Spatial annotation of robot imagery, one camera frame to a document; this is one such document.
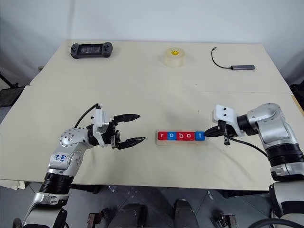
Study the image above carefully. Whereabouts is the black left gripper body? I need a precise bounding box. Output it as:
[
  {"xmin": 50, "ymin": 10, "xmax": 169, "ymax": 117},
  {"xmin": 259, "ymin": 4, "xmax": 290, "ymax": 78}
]
[{"xmin": 108, "ymin": 121, "xmax": 122, "ymax": 149}]

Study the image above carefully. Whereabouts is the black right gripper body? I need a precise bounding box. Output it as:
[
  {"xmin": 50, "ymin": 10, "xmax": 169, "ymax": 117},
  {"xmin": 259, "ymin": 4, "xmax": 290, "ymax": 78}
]
[{"xmin": 217, "ymin": 120, "xmax": 238, "ymax": 146}]

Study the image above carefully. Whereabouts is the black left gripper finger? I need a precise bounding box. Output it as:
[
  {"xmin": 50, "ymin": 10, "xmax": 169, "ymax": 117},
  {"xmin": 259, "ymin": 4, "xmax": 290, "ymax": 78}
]
[
  {"xmin": 117, "ymin": 136, "xmax": 146, "ymax": 151},
  {"xmin": 113, "ymin": 114, "xmax": 141, "ymax": 124}
]

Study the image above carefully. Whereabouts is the wooden letter tray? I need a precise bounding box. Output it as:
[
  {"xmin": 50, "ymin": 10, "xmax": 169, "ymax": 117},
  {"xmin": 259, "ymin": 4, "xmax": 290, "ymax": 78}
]
[{"xmin": 155, "ymin": 130, "xmax": 207, "ymax": 146}]

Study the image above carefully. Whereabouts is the dark rounded shape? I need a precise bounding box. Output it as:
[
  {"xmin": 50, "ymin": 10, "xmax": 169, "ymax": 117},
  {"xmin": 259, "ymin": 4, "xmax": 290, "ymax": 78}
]
[
  {"xmin": 174, "ymin": 199, "xmax": 200, "ymax": 228},
  {"xmin": 116, "ymin": 203, "xmax": 148, "ymax": 228}
]

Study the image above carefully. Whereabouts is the dark grey handheld game controller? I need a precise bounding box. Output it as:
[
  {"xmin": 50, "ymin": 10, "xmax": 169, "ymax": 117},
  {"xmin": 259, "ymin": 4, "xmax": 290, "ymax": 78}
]
[{"xmin": 70, "ymin": 42, "xmax": 114, "ymax": 59}]

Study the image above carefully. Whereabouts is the clear tape roll yellow core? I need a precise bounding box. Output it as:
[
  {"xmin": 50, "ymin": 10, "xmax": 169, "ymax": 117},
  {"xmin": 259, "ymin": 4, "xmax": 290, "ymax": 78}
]
[{"xmin": 164, "ymin": 47, "xmax": 186, "ymax": 69}]

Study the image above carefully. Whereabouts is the black stand with mesh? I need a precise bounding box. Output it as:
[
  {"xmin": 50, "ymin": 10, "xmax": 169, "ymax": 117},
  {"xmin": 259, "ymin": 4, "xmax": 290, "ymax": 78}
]
[{"xmin": 0, "ymin": 73, "xmax": 24, "ymax": 109}]

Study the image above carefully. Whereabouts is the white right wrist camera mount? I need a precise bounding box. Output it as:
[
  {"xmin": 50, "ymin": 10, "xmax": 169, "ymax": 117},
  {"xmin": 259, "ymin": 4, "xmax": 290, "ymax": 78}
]
[{"xmin": 211, "ymin": 104, "xmax": 245, "ymax": 137}]

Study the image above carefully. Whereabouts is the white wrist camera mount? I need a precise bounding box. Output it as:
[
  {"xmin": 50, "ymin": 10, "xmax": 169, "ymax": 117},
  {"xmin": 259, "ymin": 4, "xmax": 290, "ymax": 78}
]
[
  {"xmin": 211, "ymin": 104, "xmax": 245, "ymax": 137},
  {"xmin": 91, "ymin": 108, "xmax": 114, "ymax": 146}
]

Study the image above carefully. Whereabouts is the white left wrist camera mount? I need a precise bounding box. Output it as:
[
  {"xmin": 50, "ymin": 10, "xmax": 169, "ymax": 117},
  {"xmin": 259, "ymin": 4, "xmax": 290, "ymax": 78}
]
[{"xmin": 91, "ymin": 108, "xmax": 114, "ymax": 146}]

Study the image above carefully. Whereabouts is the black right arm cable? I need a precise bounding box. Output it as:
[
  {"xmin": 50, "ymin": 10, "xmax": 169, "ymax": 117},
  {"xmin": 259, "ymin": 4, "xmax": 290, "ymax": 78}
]
[{"xmin": 225, "ymin": 135, "xmax": 270, "ymax": 157}]

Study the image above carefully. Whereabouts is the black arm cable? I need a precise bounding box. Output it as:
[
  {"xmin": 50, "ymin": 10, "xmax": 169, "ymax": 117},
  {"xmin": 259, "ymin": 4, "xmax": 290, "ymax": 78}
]
[
  {"xmin": 74, "ymin": 103, "xmax": 102, "ymax": 129},
  {"xmin": 225, "ymin": 135, "xmax": 270, "ymax": 157}
]

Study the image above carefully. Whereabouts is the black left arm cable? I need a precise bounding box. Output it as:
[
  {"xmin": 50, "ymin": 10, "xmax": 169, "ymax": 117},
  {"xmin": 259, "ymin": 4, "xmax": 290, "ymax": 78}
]
[{"xmin": 74, "ymin": 103, "xmax": 102, "ymax": 129}]

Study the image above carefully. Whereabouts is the grey usb hub with cable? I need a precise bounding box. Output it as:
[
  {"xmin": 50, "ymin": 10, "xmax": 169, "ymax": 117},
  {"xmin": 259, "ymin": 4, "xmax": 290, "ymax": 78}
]
[{"xmin": 211, "ymin": 47, "xmax": 257, "ymax": 71}]

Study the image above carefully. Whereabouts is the black equipment frame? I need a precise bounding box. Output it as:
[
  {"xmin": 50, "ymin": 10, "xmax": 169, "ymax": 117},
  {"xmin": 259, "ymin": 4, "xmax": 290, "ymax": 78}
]
[{"xmin": 289, "ymin": 83, "xmax": 304, "ymax": 105}]

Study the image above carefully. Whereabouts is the brown metal bracket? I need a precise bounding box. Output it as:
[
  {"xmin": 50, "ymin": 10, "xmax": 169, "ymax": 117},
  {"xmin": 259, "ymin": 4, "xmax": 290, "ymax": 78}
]
[
  {"xmin": 87, "ymin": 209, "xmax": 112, "ymax": 228},
  {"xmin": 213, "ymin": 212, "xmax": 237, "ymax": 228}
]

